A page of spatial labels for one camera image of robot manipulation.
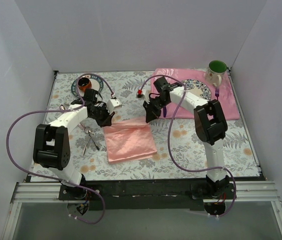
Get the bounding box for salmon pink cloth napkin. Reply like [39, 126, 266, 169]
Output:
[103, 116, 157, 164]

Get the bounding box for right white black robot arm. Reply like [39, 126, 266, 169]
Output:
[136, 74, 230, 199]

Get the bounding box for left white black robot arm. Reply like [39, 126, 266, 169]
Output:
[33, 89, 122, 200]

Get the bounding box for green inside floral mug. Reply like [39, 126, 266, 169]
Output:
[204, 60, 227, 87]

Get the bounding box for purple plastic knife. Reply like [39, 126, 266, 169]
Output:
[163, 106, 167, 118]

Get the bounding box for silver fork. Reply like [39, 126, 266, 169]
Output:
[88, 131, 100, 151]

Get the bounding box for green rimmed white saucer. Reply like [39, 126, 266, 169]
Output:
[71, 73, 104, 98]

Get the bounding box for small brown cup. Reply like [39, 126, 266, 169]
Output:
[77, 77, 92, 92]

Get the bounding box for floral tablecloth mat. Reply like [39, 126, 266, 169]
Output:
[30, 70, 261, 183]

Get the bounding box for large silver spoon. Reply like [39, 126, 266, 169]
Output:
[59, 104, 72, 113]

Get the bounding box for blue floral patterned plate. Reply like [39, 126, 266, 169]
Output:
[183, 79, 212, 101]

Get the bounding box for purple plastic fork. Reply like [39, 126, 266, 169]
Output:
[215, 87, 220, 100]

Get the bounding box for pink rose placemat cloth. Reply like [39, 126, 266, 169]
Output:
[153, 68, 240, 120]

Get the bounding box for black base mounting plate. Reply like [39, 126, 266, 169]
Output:
[58, 178, 234, 211]

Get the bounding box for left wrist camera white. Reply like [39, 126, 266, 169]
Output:
[106, 98, 122, 113]

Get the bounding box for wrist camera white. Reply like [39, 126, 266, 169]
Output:
[136, 89, 150, 99]
[106, 98, 122, 113]

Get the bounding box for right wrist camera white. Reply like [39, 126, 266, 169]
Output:
[136, 89, 150, 99]

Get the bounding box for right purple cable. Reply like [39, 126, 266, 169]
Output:
[137, 74, 238, 218]

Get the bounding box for purple cable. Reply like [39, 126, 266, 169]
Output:
[137, 74, 238, 218]
[6, 72, 116, 225]

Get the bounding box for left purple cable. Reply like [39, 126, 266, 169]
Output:
[6, 72, 116, 225]

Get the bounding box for aluminium frame rail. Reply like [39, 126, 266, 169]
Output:
[11, 181, 281, 203]

